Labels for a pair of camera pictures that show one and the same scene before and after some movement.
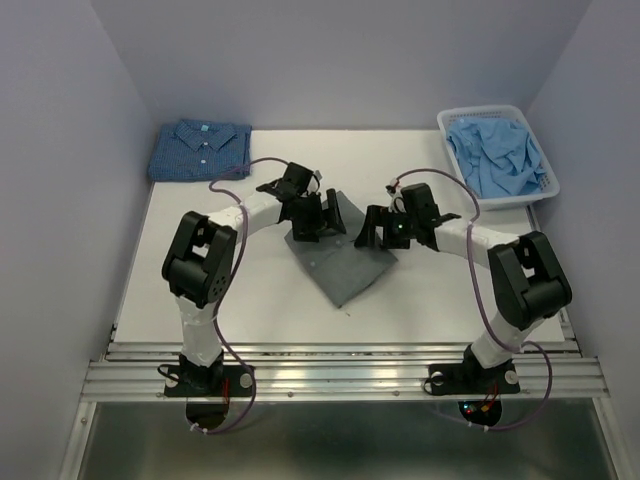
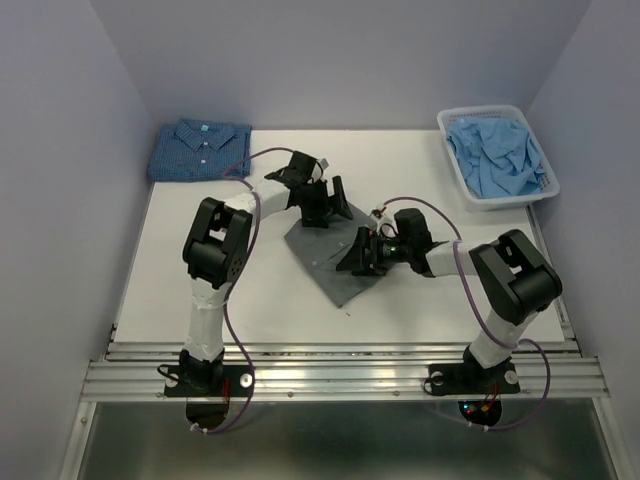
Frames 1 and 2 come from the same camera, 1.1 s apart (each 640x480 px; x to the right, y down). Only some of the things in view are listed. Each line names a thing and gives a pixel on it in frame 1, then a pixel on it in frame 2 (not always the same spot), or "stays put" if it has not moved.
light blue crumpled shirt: x=499 y=156 stays put
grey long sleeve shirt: x=338 y=267 stays put
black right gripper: x=379 y=216 -> x=356 y=258
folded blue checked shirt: x=191 y=150 stays put
